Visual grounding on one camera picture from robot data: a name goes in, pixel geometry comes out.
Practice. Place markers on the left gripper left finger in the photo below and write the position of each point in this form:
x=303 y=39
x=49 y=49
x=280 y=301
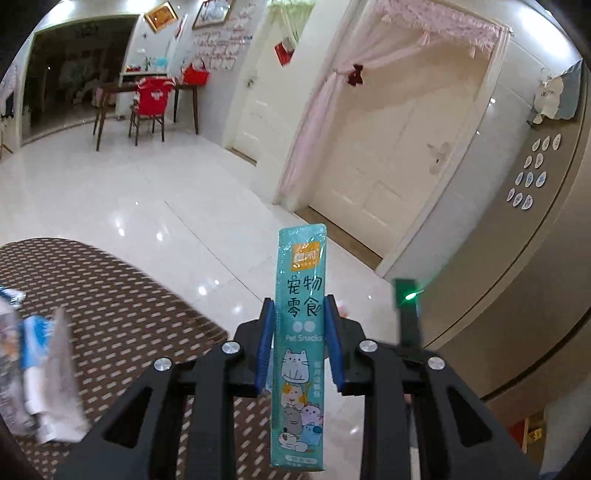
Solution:
x=139 y=435

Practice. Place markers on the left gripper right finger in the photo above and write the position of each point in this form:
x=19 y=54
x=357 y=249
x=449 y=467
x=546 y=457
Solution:
x=407 y=387

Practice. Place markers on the teal pet snack packet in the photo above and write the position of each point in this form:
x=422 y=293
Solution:
x=298 y=388

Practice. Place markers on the brown polka dot tablecloth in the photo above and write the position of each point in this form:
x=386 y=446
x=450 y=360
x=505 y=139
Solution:
x=120 y=320

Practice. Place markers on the cream panel door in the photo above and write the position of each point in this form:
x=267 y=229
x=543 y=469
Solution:
x=391 y=143

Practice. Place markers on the red curtain bow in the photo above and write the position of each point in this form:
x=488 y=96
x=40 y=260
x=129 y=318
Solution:
x=355 y=77

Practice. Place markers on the white door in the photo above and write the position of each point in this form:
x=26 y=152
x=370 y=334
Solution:
x=266 y=83

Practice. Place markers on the pink curtain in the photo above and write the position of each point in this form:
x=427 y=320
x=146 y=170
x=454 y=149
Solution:
x=387 y=36

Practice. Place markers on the red door ornament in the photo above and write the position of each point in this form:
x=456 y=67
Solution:
x=284 y=51

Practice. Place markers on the red basket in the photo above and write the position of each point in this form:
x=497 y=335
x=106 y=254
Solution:
x=194 y=76

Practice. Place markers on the chair with red cover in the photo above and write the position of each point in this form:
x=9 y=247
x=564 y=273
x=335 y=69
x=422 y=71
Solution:
x=150 y=104

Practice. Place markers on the framed picture above table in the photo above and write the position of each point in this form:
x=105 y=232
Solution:
x=211 y=13

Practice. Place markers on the wooden dining table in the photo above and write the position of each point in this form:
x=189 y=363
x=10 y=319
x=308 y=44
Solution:
x=109 y=90

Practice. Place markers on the orange diamond wall decoration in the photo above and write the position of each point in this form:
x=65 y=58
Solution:
x=161 y=16

